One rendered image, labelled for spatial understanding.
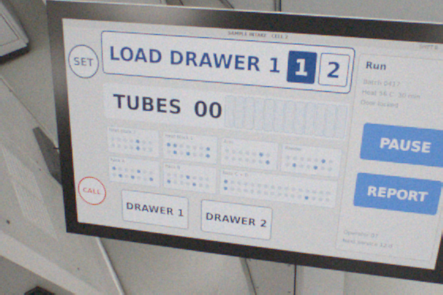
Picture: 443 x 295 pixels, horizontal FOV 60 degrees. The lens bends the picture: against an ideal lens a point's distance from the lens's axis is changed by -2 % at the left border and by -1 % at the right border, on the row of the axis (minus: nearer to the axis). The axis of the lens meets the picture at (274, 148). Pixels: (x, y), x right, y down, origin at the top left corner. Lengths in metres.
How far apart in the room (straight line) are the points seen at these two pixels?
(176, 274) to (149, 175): 1.08
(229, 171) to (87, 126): 0.19
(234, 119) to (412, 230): 0.25
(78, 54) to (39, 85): 1.93
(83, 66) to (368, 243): 0.41
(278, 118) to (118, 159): 0.22
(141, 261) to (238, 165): 1.20
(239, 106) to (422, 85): 0.21
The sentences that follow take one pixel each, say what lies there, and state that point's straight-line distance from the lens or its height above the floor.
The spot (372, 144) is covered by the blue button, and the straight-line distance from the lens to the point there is 0.45.
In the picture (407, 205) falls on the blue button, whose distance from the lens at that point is 0.49.
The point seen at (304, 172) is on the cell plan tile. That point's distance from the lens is 0.46.
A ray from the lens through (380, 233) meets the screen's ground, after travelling 0.50.
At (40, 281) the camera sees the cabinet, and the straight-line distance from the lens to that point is 1.11.
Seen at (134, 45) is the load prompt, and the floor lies 1.16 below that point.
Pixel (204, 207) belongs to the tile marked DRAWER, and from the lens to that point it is 0.51.
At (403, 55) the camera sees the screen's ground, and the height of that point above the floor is 1.17.
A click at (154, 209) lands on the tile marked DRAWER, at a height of 1.00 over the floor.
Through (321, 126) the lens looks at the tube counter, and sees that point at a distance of 0.45.
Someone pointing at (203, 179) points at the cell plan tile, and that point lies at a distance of 0.49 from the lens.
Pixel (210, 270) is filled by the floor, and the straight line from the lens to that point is 1.55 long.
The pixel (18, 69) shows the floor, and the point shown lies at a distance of 2.63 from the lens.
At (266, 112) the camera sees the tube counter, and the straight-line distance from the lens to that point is 0.45.
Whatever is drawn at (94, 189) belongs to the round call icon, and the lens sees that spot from 0.56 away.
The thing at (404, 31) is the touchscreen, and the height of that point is 1.19.
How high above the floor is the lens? 1.46
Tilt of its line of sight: 55 degrees down
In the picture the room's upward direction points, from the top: 3 degrees counter-clockwise
